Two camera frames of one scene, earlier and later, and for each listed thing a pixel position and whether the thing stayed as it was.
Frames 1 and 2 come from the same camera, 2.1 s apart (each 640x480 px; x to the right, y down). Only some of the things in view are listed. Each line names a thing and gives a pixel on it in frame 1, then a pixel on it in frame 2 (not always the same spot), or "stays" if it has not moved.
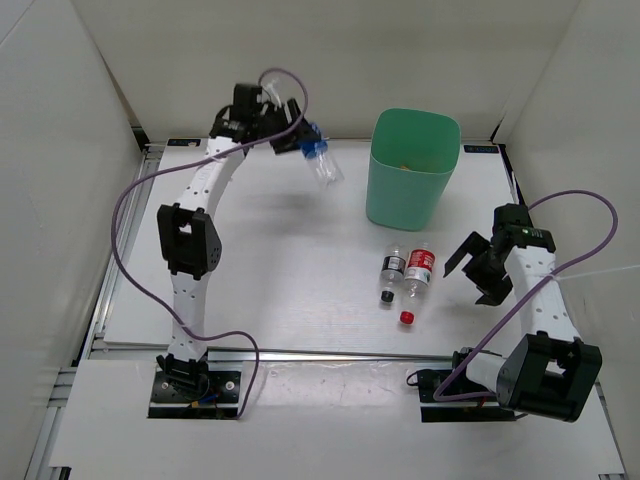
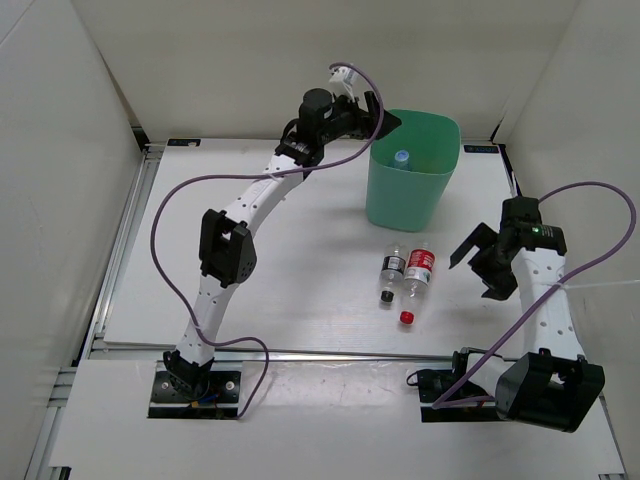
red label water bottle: (417, 278) stays
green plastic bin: (413, 154) stays
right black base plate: (446, 396) stays
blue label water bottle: (323, 162) to (401, 159)
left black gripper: (291, 141) to (367, 122)
